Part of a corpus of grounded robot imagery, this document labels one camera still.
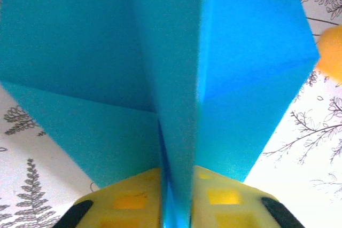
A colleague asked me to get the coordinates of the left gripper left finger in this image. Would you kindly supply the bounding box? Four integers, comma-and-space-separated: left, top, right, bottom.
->
59, 168, 166, 228

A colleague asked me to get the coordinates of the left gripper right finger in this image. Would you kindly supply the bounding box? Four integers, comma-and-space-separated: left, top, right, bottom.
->
190, 165, 305, 228

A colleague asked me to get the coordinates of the floral table cover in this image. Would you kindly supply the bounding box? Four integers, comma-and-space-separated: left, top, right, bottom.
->
0, 0, 342, 228

